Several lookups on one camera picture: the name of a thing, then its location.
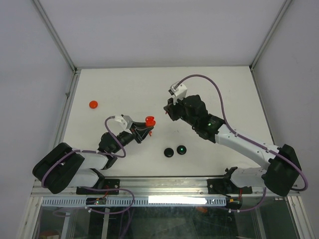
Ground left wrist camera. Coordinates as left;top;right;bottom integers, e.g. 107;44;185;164
114;115;133;130

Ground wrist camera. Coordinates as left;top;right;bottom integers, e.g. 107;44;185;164
168;82;187;105
114;115;133;130

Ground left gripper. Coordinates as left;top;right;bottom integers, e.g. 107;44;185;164
111;121;153;154

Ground red case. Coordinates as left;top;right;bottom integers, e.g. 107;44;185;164
89;101;98;109
145;116;156;127

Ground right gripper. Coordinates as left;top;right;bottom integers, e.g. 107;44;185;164
163;94;197;128

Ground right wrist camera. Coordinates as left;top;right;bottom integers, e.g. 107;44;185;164
168;82;187;105

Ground slotted cable duct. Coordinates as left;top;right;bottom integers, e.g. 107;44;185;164
42;196;226;208

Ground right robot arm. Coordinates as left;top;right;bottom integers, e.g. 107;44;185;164
163;95;301;197

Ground aluminium mounting rail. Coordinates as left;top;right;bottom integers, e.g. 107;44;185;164
31;176;299;197

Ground black case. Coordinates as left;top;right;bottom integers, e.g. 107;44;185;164
176;145;187;155
163;147;174;158

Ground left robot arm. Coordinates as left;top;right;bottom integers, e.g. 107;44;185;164
32;115;156;194

